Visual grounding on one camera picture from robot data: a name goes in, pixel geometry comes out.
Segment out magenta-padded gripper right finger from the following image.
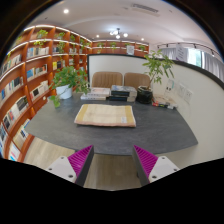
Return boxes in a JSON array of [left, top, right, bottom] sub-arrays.
[[132, 144, 181, 187]]

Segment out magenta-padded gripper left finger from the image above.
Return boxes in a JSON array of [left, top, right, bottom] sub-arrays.
[[45, 144, 95, 188]]

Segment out beige and yellow striped towel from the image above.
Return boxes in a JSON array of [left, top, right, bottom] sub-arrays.
[[73, 103, 137, 128]]

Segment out red-spined book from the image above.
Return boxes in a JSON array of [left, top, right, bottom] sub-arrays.
[[151, 100, 177, 110]]

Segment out beige cover book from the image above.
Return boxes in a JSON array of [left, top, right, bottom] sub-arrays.
[[153, 94, 179, 107]]

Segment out small tree in black pot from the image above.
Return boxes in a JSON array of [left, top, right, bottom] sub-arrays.
[[135, 49, 176, 105]]

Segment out dark blue book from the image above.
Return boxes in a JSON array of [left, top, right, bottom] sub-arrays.
[[109, 95, 137, 103]]

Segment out large white cover book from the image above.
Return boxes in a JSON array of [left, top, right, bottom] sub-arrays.
[[89, 87, 112, 98]]

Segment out large grey cover book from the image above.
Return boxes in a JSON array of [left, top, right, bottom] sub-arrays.
[[110, 84, 138, 98]]

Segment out pothos plant in white pot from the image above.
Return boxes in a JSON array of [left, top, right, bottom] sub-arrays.
[[48, 65, 91, 109]]

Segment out orange wooden bookshelf unit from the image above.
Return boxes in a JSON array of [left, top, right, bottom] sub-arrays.
[[0, 23, 150, 163]]

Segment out brown padded chair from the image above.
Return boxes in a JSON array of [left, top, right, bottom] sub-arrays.
[[91, 71, 124, 89], [123, 72, 152, 90]]

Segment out grey window curtains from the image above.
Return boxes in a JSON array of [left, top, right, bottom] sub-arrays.
[[159, 46, 224, 81]]

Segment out ceiling lamp with round bulbs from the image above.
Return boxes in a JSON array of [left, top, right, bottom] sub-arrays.
[[109, 27, 129, 40]]

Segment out recessed ceiling lights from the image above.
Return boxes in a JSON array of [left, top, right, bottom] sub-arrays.
[[62, 8, 146, 43]]

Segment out ceiling air vent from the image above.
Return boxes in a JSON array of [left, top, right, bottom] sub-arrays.
[[130, 3, 160, 15]]

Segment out white wall socket panel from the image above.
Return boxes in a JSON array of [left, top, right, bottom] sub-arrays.
[[177, 83, 188, 98], [184, 88, 194, 104]]

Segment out white paper wall sign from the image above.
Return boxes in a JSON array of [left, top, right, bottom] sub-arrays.
[[165, 78, 176, 94]]

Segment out black ceiling track light rail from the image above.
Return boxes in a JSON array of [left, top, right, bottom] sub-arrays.
[[156, 42, 216, 56]]

